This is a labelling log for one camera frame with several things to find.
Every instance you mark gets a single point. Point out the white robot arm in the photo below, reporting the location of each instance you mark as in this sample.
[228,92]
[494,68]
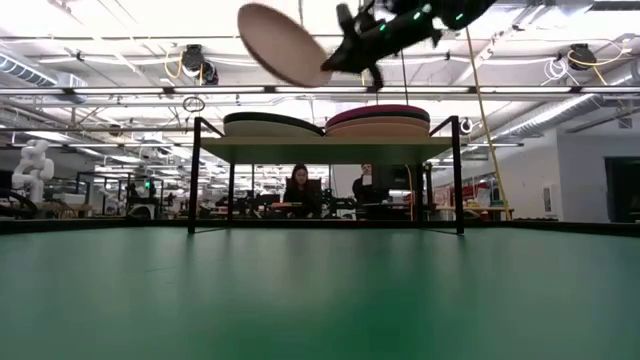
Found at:
[32,167]

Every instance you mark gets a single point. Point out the magenta plate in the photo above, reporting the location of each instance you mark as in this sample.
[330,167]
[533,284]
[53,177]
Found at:
[377,110]

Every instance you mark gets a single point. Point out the person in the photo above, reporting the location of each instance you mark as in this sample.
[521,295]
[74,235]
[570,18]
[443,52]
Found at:
[300,192]
[366,189]

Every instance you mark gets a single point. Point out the salmon plate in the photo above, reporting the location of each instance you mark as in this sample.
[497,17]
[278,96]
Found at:
[280,45]

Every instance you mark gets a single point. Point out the wooden shelf with black legs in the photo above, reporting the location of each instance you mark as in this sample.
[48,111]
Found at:
[325,150]

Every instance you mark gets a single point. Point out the green table mat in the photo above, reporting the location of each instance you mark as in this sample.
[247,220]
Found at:
[200,300]

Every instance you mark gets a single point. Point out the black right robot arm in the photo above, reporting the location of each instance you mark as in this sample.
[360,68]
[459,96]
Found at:
[450,10]

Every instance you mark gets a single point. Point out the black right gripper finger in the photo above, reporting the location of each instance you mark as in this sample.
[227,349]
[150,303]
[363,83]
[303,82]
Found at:
[337,64]

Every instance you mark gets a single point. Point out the long ceiling light strip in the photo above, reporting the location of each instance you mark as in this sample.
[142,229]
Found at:
[150,90]

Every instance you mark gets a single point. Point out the dark door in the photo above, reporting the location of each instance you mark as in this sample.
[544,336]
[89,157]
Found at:
[622,190]

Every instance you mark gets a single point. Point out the grey ceiling duct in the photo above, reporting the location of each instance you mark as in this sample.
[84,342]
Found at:
[575,107]
[30,72]

